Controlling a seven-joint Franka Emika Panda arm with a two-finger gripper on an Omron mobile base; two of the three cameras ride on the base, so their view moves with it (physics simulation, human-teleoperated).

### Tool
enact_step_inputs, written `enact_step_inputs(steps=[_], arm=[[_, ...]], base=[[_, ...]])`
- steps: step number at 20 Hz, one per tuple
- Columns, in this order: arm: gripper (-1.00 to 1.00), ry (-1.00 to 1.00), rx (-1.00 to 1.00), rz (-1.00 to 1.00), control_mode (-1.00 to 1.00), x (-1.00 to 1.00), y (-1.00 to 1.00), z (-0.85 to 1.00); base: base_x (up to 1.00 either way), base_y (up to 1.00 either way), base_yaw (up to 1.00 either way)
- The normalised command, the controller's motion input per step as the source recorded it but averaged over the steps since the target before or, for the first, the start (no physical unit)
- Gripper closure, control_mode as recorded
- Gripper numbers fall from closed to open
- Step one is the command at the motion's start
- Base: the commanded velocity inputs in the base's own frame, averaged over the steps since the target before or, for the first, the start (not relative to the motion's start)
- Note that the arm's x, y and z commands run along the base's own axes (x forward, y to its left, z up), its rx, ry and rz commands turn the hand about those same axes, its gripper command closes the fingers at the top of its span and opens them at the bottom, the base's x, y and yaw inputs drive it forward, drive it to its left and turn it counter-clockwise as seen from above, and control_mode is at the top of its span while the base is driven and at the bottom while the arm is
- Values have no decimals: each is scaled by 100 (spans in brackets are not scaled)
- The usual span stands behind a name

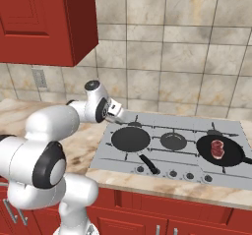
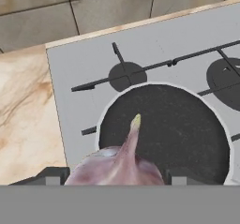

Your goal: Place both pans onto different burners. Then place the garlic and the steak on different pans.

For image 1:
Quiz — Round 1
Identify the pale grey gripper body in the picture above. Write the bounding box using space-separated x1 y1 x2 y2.
106 108 136 126

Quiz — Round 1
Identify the red raw steak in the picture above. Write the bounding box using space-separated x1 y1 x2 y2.
210 139 225 158

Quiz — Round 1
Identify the grey hob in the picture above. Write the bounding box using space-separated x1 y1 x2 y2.
88 110 252 192

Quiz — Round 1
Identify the red cupboard door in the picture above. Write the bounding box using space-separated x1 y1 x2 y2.
86 206 169 235
166 218 230 235
0 179 63 235

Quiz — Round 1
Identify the black pan with short handle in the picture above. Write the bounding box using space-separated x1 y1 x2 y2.
110 126 159 175

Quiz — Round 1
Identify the grey wall socket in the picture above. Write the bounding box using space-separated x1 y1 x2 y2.
31 68 48 89

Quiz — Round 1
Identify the black pan with long handle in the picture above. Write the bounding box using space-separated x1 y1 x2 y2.
195 134 252 168

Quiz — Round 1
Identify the red wall cupboard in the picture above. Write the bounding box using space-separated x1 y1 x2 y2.
0 0 99 68

